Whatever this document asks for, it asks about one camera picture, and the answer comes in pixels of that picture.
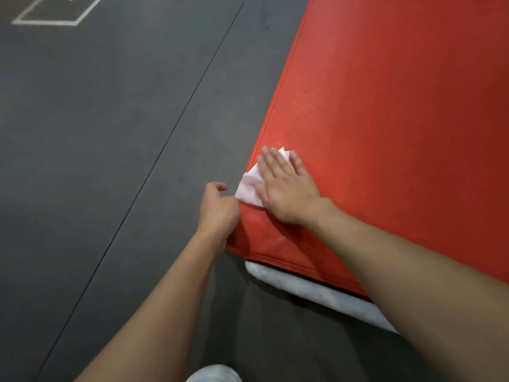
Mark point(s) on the person's right hand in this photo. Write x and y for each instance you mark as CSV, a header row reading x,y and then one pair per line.
x,y
288,194

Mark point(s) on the person's left hand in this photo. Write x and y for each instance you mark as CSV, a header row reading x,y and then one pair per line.
x,y
216,214

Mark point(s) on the white wet wipe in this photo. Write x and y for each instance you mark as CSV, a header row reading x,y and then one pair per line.
x,y
248,186

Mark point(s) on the red mat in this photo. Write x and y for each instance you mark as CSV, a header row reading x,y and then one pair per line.
x,y
397,115

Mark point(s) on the person's right forearm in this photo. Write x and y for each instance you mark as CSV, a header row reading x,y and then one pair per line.
x,y
429,282

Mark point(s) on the person's left forearm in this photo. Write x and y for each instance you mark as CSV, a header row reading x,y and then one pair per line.
x,y
159,322

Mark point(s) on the white fluffy padding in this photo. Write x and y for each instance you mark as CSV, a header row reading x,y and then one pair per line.
x,y
318,294

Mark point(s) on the white shoe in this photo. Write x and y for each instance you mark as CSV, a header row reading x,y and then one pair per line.
x,y
214,373

